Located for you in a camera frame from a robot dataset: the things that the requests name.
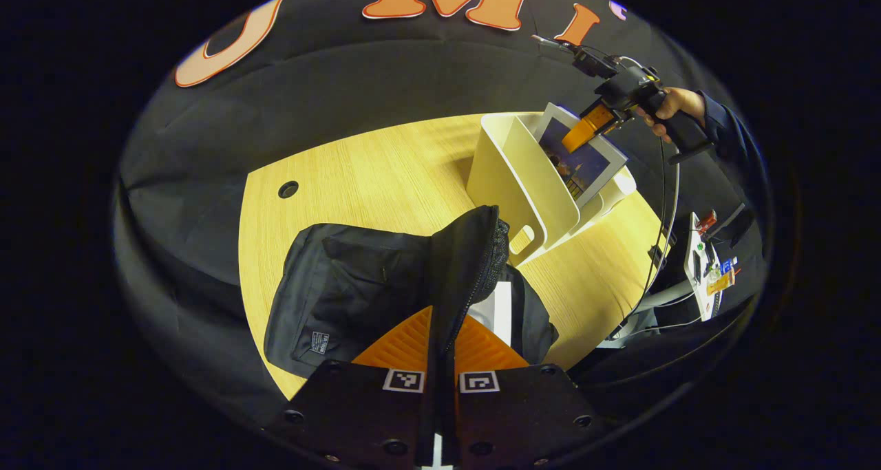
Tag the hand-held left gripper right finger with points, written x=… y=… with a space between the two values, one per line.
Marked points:
x=523 y=415

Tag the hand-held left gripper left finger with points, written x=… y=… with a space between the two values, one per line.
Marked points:
x=365 y=415

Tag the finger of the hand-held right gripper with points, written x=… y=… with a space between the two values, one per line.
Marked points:
x=588 y=129

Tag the blue book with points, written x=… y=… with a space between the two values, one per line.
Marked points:
x=592 y=171

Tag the white bookshelf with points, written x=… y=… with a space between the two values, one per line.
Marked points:
x=509 y=181

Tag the white book with grey spine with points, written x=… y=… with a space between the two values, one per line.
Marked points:
x=499 y=312

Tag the black schoolbag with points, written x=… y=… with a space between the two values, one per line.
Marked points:
x=358 y=284

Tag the black desk clamp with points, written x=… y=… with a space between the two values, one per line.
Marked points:
x=655 y=255

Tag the white board with small parts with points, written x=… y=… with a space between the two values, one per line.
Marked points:
x=702 y=277

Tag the black desk grommet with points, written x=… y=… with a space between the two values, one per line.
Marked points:
x=288 y=189

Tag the black backdrop cloth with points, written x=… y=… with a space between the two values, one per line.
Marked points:
x=344 y=78

